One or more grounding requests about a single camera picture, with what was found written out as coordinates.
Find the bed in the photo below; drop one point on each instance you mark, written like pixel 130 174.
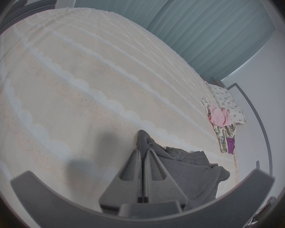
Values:
pixel 85 79

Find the blue-green curtain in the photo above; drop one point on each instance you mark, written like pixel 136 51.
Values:
pixel 216 27
pixel 121 1

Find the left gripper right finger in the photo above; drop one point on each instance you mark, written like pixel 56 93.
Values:
pixel 167 191

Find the white printed garment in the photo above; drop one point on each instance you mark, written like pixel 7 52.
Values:
pixel 222 136

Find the purple garment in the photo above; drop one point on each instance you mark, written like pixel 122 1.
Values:
pixel 230 145

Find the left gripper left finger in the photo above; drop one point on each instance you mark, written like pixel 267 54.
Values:
pixel 120 193

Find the grey bedside table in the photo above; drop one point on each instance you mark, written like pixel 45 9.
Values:
pixel 216 81

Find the white printed pillow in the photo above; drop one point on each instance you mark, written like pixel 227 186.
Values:
pixel 228 98

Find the black T-shirt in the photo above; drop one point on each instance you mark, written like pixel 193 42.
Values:
pixel 192 174

